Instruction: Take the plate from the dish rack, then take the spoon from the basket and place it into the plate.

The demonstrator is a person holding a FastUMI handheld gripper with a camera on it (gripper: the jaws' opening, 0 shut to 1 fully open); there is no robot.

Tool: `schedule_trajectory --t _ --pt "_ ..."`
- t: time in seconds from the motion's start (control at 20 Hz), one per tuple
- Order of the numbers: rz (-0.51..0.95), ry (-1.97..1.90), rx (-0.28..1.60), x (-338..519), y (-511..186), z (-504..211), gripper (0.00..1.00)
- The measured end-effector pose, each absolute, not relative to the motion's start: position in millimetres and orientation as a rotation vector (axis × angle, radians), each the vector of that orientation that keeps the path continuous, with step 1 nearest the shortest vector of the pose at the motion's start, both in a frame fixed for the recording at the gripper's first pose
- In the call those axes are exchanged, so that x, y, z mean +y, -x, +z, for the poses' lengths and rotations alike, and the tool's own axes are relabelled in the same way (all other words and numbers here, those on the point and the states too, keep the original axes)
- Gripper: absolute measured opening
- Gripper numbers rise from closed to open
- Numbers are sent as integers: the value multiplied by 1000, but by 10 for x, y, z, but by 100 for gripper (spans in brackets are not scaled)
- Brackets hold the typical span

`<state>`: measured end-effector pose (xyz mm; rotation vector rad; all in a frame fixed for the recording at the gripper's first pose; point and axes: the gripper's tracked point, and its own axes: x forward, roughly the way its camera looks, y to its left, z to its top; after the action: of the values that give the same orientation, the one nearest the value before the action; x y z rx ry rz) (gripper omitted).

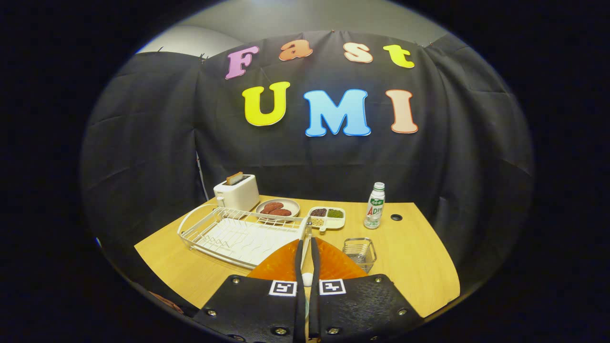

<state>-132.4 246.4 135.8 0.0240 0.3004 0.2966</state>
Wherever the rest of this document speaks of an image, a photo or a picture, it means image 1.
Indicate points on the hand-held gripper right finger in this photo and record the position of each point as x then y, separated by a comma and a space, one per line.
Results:
315, 267

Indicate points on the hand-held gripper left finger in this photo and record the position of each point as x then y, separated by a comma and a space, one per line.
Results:
299, 267

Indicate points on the round dish with sausages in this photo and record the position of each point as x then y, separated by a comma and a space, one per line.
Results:
291, 206

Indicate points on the white divided tray with beans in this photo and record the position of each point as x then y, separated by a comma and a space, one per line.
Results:
333, 223

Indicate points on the brown sausage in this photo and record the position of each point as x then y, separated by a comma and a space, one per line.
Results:
283, 212
270, 207

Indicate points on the white drink bottle green label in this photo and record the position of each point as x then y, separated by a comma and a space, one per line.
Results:
375, 209

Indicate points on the white toaster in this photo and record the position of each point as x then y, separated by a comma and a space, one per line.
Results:
240, 193

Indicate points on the toast slice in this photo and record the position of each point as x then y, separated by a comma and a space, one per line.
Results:
234, 178

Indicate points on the black backdrop cloth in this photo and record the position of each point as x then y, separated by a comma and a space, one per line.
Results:
452, 166

